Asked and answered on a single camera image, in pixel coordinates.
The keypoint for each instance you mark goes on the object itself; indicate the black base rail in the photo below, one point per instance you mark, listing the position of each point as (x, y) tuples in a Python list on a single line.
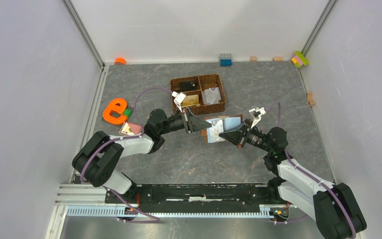
[(202, 198)]

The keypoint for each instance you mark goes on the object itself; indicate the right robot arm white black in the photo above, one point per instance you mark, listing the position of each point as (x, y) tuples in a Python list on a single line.
[(333, 207)]

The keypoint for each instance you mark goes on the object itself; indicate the pink card on table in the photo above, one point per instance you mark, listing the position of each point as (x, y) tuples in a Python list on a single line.
[(130, 129)]

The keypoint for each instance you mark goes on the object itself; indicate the orange plastic letter toy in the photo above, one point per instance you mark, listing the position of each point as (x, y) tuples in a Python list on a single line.
[(113, 113)]

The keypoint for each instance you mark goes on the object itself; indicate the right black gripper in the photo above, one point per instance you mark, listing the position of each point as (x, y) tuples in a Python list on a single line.
[(237, 136)]

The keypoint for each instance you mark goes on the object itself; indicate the blue grey toy brick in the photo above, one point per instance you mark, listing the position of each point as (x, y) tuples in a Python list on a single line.
[(225, 59)]

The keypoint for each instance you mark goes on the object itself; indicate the brown leather card holder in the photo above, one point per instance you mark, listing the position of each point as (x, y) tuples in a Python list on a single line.
[(229, 123)]

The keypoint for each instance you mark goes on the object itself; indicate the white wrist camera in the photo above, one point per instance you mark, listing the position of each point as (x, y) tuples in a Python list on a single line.
[(178, 99), (256, 114)]

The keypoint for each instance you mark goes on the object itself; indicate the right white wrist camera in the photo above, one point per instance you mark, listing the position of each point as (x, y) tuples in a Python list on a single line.
[(256, 114)]

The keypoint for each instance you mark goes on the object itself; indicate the dark grey card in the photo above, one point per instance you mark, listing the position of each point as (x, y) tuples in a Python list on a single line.
[(186, 86)]

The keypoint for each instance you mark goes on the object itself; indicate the green pink yellow brick stack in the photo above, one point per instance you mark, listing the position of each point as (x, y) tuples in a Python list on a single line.
[(299, 59)]

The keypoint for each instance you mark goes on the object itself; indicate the white cards in basket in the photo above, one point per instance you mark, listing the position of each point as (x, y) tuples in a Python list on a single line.
[(211, 96)]

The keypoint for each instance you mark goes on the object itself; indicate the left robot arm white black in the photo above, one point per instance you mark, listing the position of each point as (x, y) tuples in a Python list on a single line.
[(97, 159)]

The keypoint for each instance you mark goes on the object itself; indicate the brown wicker divided basket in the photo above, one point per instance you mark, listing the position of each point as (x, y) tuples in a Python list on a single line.
[(204, 82)]

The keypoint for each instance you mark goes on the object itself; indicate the green toy block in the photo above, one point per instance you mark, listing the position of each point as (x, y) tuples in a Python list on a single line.
[(127, 113)]

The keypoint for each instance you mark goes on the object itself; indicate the white card with emblem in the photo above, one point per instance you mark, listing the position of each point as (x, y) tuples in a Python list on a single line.
[(214, 132)]

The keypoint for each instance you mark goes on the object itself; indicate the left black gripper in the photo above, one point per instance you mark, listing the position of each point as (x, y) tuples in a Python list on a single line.
[(191, 122)]

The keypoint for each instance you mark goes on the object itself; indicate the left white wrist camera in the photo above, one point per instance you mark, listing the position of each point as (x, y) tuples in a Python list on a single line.
[(178, 99)]

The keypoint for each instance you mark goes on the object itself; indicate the wooden arch block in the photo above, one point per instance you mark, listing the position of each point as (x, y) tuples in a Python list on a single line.
[(310, 99)]

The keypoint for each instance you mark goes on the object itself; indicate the gold card in basket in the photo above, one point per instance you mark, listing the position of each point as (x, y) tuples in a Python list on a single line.
[(191, 100)]

